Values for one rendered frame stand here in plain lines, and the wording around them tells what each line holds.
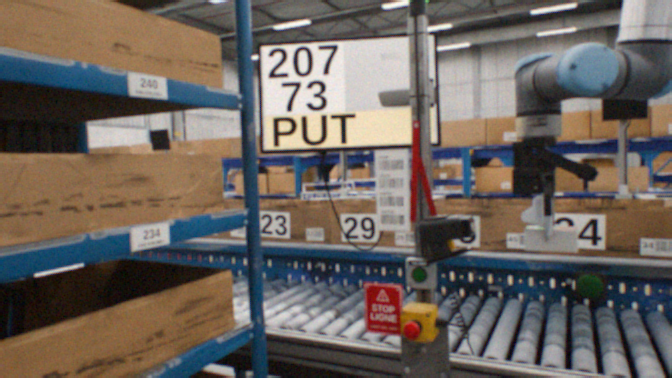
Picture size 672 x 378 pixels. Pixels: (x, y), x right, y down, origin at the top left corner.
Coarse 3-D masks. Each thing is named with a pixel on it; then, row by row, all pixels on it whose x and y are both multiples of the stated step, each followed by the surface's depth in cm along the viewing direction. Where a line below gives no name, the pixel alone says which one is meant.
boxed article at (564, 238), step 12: (528, 228) 100; (540, 228) 99; (564, 228) 98; (576, 228) 97; (528, 240) 99; (540, 240) 98; (552, 240) 97; (564, 240) 96; (576, 240) 95; (576, 252) 95
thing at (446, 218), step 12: (432, 216) 108; (444, 216) 104; (456, 216) 103; (468, 216) 104; (420, 228) 105; (432, 228) 104; (444, 228) 103; (456, 228) 102; (468, 228) 101; (432, 240) 105; (444, 240) 104; (432, 252) 106; (444, 252) 105
